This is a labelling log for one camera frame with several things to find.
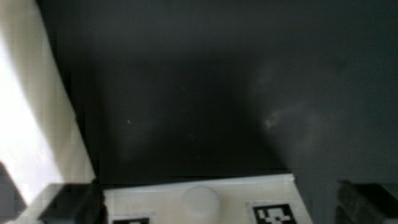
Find white drawer cabinet box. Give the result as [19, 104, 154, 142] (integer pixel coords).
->
[0, 0, 95, 224]

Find white drawer tray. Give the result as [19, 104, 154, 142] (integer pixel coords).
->
[106, 174, 313, 224]

